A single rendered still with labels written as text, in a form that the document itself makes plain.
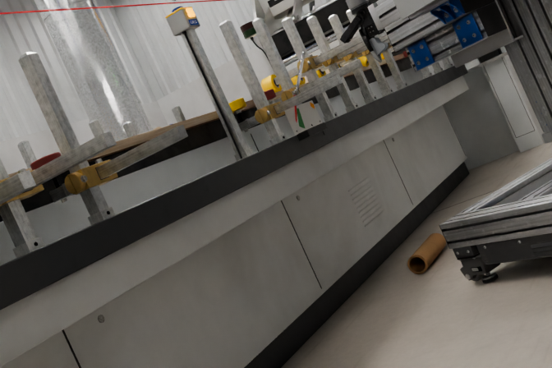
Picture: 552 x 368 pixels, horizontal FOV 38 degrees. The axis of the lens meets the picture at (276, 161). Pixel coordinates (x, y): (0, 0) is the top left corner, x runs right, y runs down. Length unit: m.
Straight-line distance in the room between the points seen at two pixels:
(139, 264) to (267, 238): 0.96
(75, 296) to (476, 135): 4.12
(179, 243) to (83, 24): 5.18
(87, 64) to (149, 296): 4.96
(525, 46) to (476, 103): 2.98
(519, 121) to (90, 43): 3.72
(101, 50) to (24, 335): 5.58
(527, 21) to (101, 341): 1.56
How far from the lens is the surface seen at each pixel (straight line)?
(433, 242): 3.34
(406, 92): 4.07
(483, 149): 5.61
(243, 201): 2.47
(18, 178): 1.43
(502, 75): 5.37
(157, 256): 2.07
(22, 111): 12.18
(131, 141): 2.42
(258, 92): 2.78
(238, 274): 2.68
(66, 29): 7.21
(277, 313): 2.80
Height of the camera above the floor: 0.68
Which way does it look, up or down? 1 degrees down
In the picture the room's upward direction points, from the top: 25 degrees counter-clockwise
